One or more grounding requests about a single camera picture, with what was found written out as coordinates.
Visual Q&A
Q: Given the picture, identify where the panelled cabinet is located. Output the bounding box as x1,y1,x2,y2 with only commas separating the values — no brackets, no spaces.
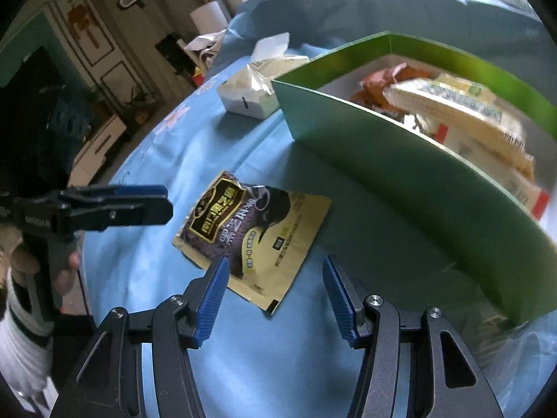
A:
0,0,183,109

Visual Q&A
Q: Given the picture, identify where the white paper roll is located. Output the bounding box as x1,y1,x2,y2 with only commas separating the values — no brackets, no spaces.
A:
190,2,229,38

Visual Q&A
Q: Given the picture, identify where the white tissue pack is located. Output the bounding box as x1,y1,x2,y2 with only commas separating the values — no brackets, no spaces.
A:
217,32,311,119

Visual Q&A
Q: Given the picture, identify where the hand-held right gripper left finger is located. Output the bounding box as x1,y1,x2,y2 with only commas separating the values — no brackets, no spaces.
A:
50,255,230,418

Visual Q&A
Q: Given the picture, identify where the black board with drawings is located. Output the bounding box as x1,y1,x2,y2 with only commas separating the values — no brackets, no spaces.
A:
0,46,94,192

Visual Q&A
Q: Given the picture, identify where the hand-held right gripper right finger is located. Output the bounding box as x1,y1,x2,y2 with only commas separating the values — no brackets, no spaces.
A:
322,255,501,418

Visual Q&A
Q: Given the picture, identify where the person's left hand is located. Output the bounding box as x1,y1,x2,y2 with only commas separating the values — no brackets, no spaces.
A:
11,241,81,297

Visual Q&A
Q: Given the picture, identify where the white low cabinet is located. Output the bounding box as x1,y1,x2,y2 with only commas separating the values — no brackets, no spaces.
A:
70,113,129,184

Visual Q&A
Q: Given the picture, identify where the beige snack packet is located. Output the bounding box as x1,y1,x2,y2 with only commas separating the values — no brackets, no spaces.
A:
383,74,527,166

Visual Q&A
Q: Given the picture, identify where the white crumpled bag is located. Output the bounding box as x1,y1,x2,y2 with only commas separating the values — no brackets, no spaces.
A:
183,30,227,59

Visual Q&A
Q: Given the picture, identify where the leafy houseplant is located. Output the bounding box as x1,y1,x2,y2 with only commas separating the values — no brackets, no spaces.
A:
124,87,157,127

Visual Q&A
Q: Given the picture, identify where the yellow red-label snack packet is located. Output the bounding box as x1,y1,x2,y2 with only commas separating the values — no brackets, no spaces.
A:
431,124,551,220

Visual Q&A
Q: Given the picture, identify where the red hanging decoration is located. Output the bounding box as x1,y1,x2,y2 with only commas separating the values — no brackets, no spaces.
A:
67,4,99,46

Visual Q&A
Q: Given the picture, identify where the green cardboard box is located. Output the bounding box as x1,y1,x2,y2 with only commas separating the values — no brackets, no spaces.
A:
272,31,557,325

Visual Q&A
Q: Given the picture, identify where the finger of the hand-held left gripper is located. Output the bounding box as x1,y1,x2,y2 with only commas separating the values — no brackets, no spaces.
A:
72,197,173,230
65,185,168,203

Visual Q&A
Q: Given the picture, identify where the black box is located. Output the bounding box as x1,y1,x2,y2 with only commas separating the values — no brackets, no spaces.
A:
155,32,196,75

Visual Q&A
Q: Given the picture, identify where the black and yellow snack packet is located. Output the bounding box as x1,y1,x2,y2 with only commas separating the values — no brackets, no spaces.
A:
173,170,332,315

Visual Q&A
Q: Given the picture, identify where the orange snack packet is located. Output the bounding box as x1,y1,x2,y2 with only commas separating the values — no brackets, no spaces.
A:
350,63,436,111

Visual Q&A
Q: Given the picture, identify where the person's left forearm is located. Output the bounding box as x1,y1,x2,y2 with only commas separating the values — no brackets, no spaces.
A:
0,270,55,405

